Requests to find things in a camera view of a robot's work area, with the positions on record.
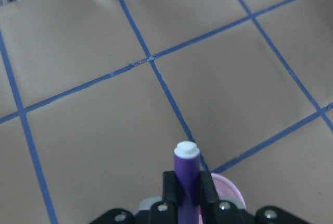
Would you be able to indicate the purple marker pen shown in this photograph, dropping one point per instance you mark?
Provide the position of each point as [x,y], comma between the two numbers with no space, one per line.
[186,168]

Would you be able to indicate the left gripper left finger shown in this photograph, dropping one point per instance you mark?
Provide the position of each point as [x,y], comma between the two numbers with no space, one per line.
[171,190]

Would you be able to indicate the pink mesh cup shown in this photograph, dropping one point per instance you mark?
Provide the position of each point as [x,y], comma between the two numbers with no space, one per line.
[229,208]

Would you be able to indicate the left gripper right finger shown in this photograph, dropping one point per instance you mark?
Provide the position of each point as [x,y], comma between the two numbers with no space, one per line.
[207,192]

